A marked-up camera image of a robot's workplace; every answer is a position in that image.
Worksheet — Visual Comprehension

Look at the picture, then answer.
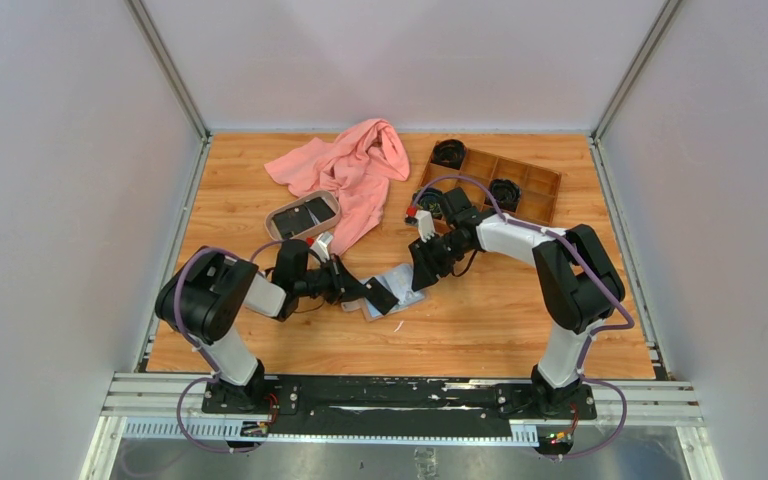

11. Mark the black VIP credit card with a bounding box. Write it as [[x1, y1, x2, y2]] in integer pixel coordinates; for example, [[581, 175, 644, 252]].
[[364, 277, 399, 318]]

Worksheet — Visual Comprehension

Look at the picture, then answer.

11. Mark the beige oval card tray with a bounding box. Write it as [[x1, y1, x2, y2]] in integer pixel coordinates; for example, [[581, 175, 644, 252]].
[[264, 190, 342, 241]]

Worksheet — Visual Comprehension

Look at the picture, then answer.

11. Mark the wooden divided tray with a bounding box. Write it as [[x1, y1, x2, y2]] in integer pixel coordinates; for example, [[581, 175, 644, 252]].
[[412, 139, 562, 226]]

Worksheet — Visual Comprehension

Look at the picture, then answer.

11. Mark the rolled belt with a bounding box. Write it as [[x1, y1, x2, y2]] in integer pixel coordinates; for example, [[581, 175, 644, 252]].
[[430, 139, 468, 170], [412, 187, 444, 220], [489, 178, 522, 212]]

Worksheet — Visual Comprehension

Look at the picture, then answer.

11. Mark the rolled belt front left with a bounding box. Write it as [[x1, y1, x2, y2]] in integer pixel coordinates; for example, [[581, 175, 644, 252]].
[[412, 187, 444, 220]]

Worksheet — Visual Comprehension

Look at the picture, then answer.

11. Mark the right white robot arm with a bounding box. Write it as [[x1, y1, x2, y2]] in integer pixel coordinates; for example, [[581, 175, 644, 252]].
[[405, 187, 626, 418]]

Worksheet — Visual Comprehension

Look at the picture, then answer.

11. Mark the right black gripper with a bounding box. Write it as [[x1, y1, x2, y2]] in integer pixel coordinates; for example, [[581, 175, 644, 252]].
[[409, 231, 472, 292]]

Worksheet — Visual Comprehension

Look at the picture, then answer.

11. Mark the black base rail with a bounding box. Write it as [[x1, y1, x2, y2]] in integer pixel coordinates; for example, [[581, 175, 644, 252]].
[[201, 375, 597, 445]]

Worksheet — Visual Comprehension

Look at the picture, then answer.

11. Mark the pink card holder wallet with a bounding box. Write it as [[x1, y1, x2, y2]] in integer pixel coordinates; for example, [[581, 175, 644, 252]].
[[340, 263, 426, 322]]

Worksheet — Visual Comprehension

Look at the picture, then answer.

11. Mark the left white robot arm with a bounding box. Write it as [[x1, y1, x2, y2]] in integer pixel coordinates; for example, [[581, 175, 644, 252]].
[[154, 240, 398, 413]]

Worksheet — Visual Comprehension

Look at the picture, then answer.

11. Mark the rolled belt middle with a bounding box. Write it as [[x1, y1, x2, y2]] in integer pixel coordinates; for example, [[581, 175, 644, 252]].
[[489, 178, 522, 212]]

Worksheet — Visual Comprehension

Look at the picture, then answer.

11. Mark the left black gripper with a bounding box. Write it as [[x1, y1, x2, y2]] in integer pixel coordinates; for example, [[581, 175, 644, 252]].
[[294, 254, 372, 305]]

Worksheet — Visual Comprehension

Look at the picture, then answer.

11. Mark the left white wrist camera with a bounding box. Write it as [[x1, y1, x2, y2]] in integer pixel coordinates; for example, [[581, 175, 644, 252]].
[[307, 231, 334, 263]]

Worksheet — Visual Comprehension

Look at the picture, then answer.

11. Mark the pink cloth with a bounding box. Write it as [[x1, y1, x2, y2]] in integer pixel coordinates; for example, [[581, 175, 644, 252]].
[[264, 118, 411, 255]]

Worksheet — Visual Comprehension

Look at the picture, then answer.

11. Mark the white VIP card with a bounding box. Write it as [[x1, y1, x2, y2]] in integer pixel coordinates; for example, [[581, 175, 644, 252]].
[[383, 264, 424, 306]]

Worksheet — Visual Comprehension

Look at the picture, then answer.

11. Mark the rolled belt back left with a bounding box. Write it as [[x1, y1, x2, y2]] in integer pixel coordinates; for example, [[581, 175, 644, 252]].
[[430, 139, 468, 170]]

